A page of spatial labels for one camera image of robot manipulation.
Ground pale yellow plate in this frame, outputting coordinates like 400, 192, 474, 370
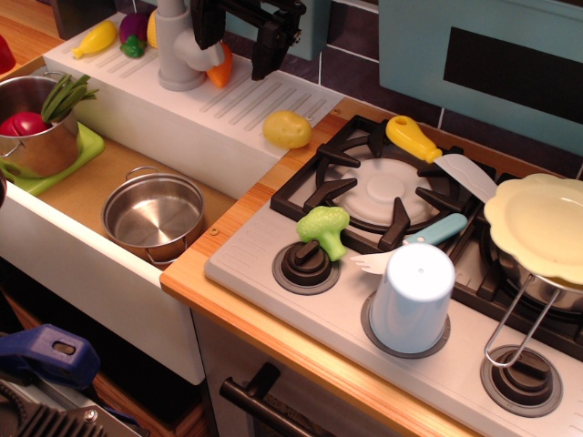
484, 173, 582, 286

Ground yellow toy squash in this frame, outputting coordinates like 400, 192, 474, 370
72, 20, 118, 58

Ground black ribbed metal base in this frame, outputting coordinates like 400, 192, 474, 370
1, 381, 150, 436

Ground grey toy faucet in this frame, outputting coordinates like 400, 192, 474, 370
155, 0, 225, 91

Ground yellow toy potato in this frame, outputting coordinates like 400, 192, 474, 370
262, 110, 312, 149

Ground steel saucepan with wire handle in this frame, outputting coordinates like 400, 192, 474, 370
483, 227, 583, 369

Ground yellow handled toy knife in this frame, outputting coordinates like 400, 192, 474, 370
385, 116, 497, 204

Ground light green toy broccoli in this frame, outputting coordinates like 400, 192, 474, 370
296, 206, 350, 261

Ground left black stove knob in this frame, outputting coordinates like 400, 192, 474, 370
279, 239, 332, 287

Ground purple toy eggplant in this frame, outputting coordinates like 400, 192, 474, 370
119, 13, 149, 44

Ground yellow toy corn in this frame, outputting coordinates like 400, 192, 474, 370
147, 12, 158, 48

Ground right black stove knob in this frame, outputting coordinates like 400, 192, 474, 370
490, 350, 554, 407

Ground blue handled white fork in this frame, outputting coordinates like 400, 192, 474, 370
351, 213, 468, 275

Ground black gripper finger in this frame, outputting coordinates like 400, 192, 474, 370
251, 22, 290, 81

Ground black stove grate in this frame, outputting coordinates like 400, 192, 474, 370
270, 114, 583, 361

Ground red toy tomato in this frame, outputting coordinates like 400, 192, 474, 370
1, 111, 51, 137

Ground small steel pot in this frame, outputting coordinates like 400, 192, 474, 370
101, 166, 205, 268

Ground green toy beans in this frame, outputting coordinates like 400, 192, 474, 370
40, 75, 98, 125

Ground black oven door handle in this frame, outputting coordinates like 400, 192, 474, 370
220, 362, 313, 437

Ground red object at edge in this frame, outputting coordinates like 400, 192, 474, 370
0, 36, 16, 75

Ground light blue plastic cup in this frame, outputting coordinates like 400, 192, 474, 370
369, 243, 455, 354

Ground orange toy carrot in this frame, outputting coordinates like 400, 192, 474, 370
206, 42, 233, 88

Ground tall steel pot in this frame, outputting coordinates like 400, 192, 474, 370
1, 76, 81, 178

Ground green cutting board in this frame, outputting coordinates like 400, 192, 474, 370
1, 122, 105, 197

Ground teal microwave cabinet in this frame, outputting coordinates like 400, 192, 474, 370
379, 1, 582, 154

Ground black stove knob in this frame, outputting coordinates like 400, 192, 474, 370
490, 350, 554, 407
279, 239, 332, 287

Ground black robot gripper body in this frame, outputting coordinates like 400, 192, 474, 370
190, 0, 307, 49

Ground blue clamp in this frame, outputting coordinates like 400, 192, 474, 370
1, 324, 101, 390

